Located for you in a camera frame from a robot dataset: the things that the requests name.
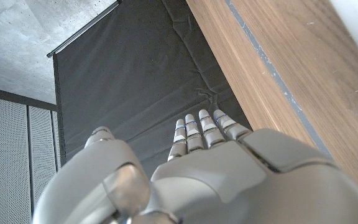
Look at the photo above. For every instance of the black backdrop curtain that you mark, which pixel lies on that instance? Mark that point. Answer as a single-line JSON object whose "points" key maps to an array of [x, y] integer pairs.
{"points": [[135, 71]]}

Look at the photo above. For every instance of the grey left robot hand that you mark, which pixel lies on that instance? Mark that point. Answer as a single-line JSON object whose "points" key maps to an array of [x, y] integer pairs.
{"points": [[228, 186]]}

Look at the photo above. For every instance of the black backdrop stand pole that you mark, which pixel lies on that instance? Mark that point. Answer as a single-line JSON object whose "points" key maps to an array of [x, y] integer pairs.
{"points": [[84, 28]]}

